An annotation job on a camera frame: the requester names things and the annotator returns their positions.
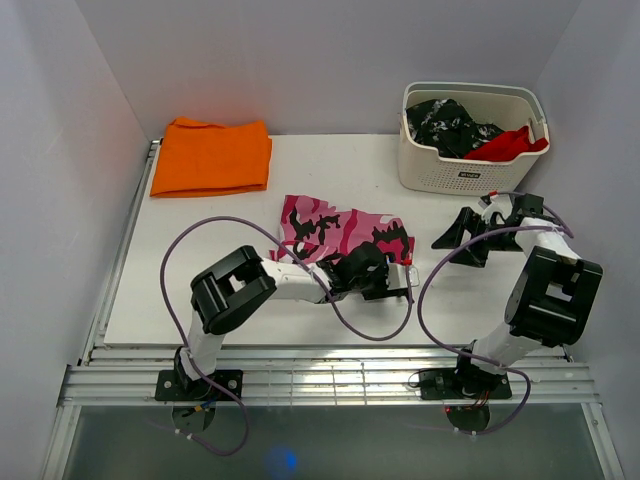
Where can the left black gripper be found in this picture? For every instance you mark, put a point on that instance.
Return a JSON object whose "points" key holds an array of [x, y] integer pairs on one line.
{"points": [[381, 291]]}

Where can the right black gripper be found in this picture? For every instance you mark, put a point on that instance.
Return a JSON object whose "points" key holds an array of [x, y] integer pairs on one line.
{"points": [[464, 220]]}

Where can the pink camouflage trousers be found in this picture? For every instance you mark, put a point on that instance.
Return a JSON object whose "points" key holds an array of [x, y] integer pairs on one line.
{"points": [[314, 229]]}

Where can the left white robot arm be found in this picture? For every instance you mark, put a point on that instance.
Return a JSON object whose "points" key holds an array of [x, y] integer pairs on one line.
{"points": [[227, 294]]}

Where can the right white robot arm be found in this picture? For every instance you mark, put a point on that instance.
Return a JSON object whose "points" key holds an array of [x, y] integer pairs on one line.
{"points": [[549, 305]]}

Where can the red trousers in basket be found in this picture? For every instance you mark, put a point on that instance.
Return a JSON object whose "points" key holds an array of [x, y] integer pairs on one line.
{"points": [[507, 146]]}

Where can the black white patterned trousers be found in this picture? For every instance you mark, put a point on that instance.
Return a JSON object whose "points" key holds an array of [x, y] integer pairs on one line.
{"points": [[447, 126]]}

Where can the folded orange trousers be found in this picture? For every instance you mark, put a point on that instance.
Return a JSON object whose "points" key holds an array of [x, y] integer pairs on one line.
{"points": [[199, 159]]}

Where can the cream plastic laundry basket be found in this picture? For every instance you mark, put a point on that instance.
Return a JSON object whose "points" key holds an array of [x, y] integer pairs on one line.
{"points": [[422, 168]]}

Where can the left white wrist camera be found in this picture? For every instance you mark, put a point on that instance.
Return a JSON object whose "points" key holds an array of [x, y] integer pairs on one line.
{"points": [[402, 276]]}

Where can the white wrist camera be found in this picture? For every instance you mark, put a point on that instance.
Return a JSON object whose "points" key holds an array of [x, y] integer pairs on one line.
{"points": [[492, 212], [402, 276]]}

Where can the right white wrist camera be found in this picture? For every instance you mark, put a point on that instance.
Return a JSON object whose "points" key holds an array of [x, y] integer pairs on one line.
{"points": [[492, 212]]}

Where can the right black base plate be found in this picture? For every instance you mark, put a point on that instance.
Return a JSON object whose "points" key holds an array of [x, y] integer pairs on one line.
{"points": [[459, 384]]}

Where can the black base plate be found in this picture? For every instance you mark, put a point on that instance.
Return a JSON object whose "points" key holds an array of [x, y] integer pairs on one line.
{"points": [[459, 384], [170, 387]]}

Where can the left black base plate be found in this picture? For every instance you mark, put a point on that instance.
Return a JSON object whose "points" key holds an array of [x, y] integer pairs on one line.
{"points": [[170, 387]]}

